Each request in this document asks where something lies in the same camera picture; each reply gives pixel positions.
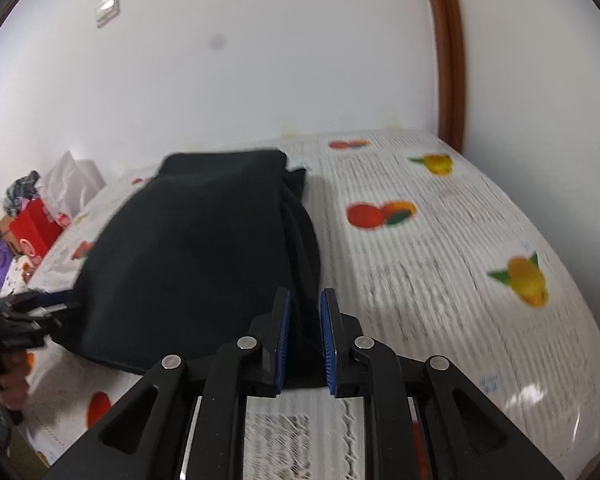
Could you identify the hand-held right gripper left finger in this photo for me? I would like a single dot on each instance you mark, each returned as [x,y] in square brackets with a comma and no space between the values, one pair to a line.
[282,340]

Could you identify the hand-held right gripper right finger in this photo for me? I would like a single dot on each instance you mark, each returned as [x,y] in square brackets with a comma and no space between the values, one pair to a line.
[327,345]

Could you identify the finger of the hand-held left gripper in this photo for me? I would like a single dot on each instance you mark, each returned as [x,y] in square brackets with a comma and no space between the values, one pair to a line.
[55,321]
[45,299]

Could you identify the black t-shirt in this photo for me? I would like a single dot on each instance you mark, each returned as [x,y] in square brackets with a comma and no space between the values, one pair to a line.
[195,260]

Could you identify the person's left hand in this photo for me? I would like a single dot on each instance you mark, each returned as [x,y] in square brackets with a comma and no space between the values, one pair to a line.
[14,385]

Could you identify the purple bag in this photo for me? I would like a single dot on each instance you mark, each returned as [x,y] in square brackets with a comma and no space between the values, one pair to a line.
[2,265]

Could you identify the red cardboard box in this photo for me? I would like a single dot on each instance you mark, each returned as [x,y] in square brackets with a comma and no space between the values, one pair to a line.
[32,232]

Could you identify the brown cardboard box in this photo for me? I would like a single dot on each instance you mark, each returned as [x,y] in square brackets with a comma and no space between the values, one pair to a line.
[2,227]

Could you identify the patterned dark cloth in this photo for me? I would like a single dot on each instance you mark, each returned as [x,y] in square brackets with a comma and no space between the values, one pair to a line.
[20,192]

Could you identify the white plastic bag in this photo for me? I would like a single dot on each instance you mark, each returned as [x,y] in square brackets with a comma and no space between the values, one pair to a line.
[67,185]

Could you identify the fruit print tablecloth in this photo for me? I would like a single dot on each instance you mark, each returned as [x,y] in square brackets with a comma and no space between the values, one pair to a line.
[430,285]

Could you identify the white wall switch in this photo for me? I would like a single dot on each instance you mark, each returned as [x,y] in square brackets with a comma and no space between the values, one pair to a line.
[107,9]

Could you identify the brown wooden door frame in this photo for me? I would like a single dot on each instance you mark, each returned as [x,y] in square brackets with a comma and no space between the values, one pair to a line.
[450,60]

